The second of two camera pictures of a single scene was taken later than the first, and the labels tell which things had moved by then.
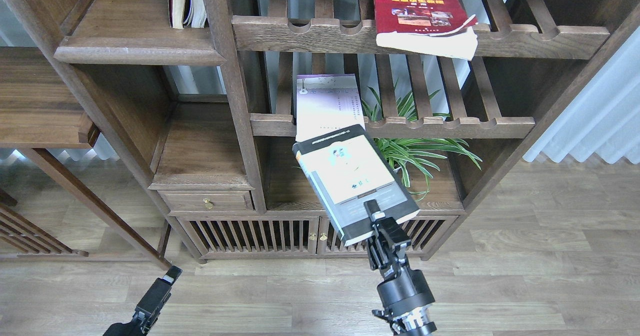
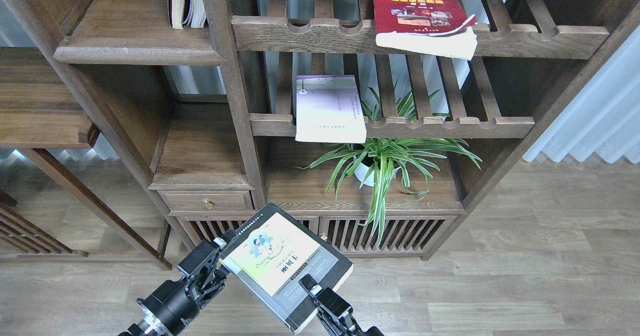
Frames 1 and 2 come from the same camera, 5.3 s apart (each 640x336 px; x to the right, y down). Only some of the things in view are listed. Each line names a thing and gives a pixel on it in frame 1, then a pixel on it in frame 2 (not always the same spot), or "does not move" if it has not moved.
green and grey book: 346,170 to 272,254
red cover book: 424,20 does not move
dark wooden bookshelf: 204,83 does not move
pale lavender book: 326,103 does not move
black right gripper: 405,295 to 343,324
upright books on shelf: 185,7 does not move
